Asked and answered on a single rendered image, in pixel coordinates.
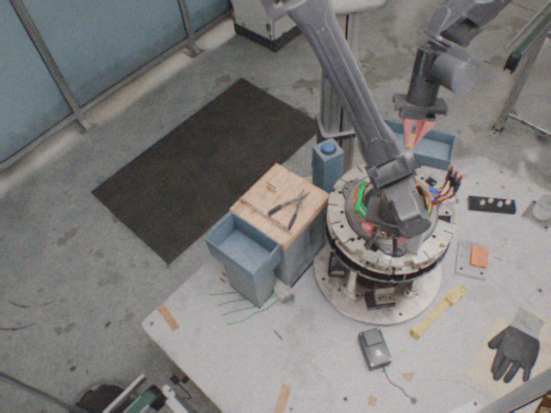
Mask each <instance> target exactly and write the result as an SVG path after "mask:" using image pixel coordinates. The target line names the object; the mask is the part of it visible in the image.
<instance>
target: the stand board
mask: <svg viewBox="0 0 551 413"><path fill-rule="evenodd" d="M266 183H270V184H271V185H273V186H274V187H276V192H274V191H272V190H271V189H268V188H267V187H266ZM302 189H304V191H303V193H302V196H304V194H307V193H308V192H311V193H310V194H308V195H307V197H306V198H305V199H303V200H302V201H301V204H302V208H299V211H298V215H297V219H296V220H295V222H294V225H293V227H292V229H290V230H292V231H293V235H292V234H290V233H288V232H286V231H284V230H283V229H282V228H281V227H279V226H278V225H275V224H274V223H272V222H271V221H268V220H267V219H266V218H264V217H263V215H261V214H260V213H258V212H256V211H255V210H253V209H252V208H250V207H249V206H247V205H245V204H244V203H242V202H241V201H240V200H239V201H238V202H237V203H236V204H234V205H233V206H232V207H231V208H230V210H231V212H232V211H234V212H235V213H236V214H238V215H239V217H241V218H242V219H244V220H245V221H247V222H248V223H251V224H252V225H254V226H255V227H256V228H258V229H259V230H261V231H263V232H264V233H266V234H267V235H269V237H271V238H273V239H274V240H276V241H277V242H278V243H280V244H281V247H282V249H283V250H285V249H286V248H287V247H288V246H290V245H291V243H292V242H293V241H294V240H295V239H296V238H297V237H298V236H299V234H300V233H301V232H302V231H303V230H304V229H305V228H306V226H307V225H308V224H309V223H311V222H312V221H313V220H314V219H315V217H316V215H317V214H318V213H319V212H320V211H321V210H322V209H323V207H324V206H325V205H326V204H327V203H328V200H329V196H330V195H329V194H328V193H326V192H325V191H324V190H322V189H320V188H318V187H316V186H314V185H313V184H311V183H309V182H307V181H305V180H303V179H302V178H300V177H298V176H297V175H296V174H295V173H294V172H292V171H290V170H287V169H285V168H283V167H282V166H281V165H279V164H276V165H275V166H273V167H272V168H271V169H270V170H268V171H267V172H266V173H265V174H264V175H263V177H262V178H261V179H260V180H259V181H258V182H257V183H256V184H255V185H254V186H253V187H252V188H251V189H250V190H248V191H247V192H246V193H245V194H244V195H243V197H242V199H243V200H246V201H247V202H250V203H251V204H252V205H253V206H255V207H257V208H258V209H260V210H261V211H263V212H264V213H266V214H268V210H270V209H272V208H274V207H276V206H277V205H279V204H282V203H284V202H287V201H289V200H293V199H295V198H297V197H299V193H300V192H301V190H302ZM295 209H296V205H295V204H291V205H290V206H284V207H282V209H281V210H279V211H277V212H276V213H274V214H272V215H270V217H271V218H273V219H275V220H276V221H278V222H279V223H281V224H282V225H284V226H286V227H287V228H288V223H290V221H291V219H292V217H293V215H294V212H295Z"/></svg>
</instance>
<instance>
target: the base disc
mask: <svg viewBox="0 0 551 413"><path fill-rule="evenodd" d="M330 251H331V249H330V247H329V245H328V243H327V241H326V245H325V247H324V248H323V249H322V250H321V251H320V252H319V253H318V254H317V255H316V256H315V259H314V260H313V267H314V273H315V277H316V280H317V283H318V286H319V289H320V290H321V292H322V293H323V294H324V296H325V297H326V299H327V300H328V301H329V302H330V303H331V304H332V305H333V307H334V308H335V309H337V310H339V311H340V312H342V313H343V314H344V315H346V316H347V317H350V318H352V319H355V320H356V321H359V322H362V323H366V324H374V325H393V324H398V323H401V322H405V321H407V320H410V319H412V318H414V317H416V316H418V315H419V314H421V313H422V312H423V311H425V310H426V309H427V308H428V307H429V306H430V304H431V303H432V300H433V299H434V298H435V297H436V294H437V292H438V289H439V287H440V284H441V283H442V277H443V270H442V264H441V263H440V264H439V266H438V267H436V268H435V269H434V270H433V272H430V273H429V274H427V275H425V274H424V277H422V279H421V287H420V288H419V289H418V290H417V291H416V292H415V293H414V294H413V297H412V298H411V299H408V298H407V297H406V296H404V294H403V290H404V289H405V288H406V287H407V286H408V284H409V283H410V281H408V282H402V283H399V284H398V285H397V286H396V287H395V289H394V296H395V299H396V301H394V302H395V306H394V307H388V308H380V309H373V310H368V307H367V304H366V300H365V296H364V294H365V292H372V291H373V290H370V289H367V288H366V287H363V286H361V284H359V283H358V282H356V285H357V287H356V290H357V291H358V292H360V293H361V298H359V300H353V299H352V298H351V297H349V296H348V295H347V294H346V293H344V292H343V291H342V290H341V286H342V285H343V284H344V283H345V282H346V281H347V282H348V279H349V274H350V271H349V269H348V268H346V267H345V277H344V278H341V277H331V276H328V268H329V259H330ZM414 297H415V298H414ZM389 319H390V321H389Z"/></svg>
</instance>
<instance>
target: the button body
mask: <svg viewBox="0 0 551 413"><path fill-rule="evenodd" d="M326 142H330V143H333V144H334V145H336V146H337V152H336V154H333V155H331V156H325V155H323V154H322V153H321V151H320V146H321V145H322V144H323V143H326ZM343 168H344V152H343V149H342V148H341V147H340V146H339V145H338V143H337V142H336V141H334V140H333V138H331V139H327V140H326V141H324V142H322V143H319V144H317V145H315V146H313V185H314V186H316V187H318V188H320V189H322V190H324V191H325V192H326V193H328V194H330V192H331V191H332V192H335V191H336V189H334V186H335V185H336V183H337V182H338V181H339V179H340V180H341V177H342V176H343Z"/></svg>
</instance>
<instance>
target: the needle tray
mask: <svg viewBox="0 0 551 413"><path fill-rule="evenodd" d="M383 121H384V122H385V123H386V125H387V126H388V127H390V129H391V130H392V132H393V133H394V134H395V135H396V137H397V139H398V141H399V144H400V146H401V148H402V150H403V149H405V145H404V124H403V123H399V122H394V121H390V120H383ZM455 141H456V135H454V134H450V133H442V132H438V131H434V130H433V129H430V130H429V131H428V132H427V133H426V134H425V135H424V136H423V137H422V138H421V140H420V141H419V143H418V144H417V146H416V147H415V148H413V150H412V154H413V156H414V158H415V160H416V162H417V165H418V168H419V169H420V168H421V166H424V167H429V168H433V169H437V170H444V171H448V170H449V166H450V165H451V162H452V157H453V153H454V148H455Z"/></svg>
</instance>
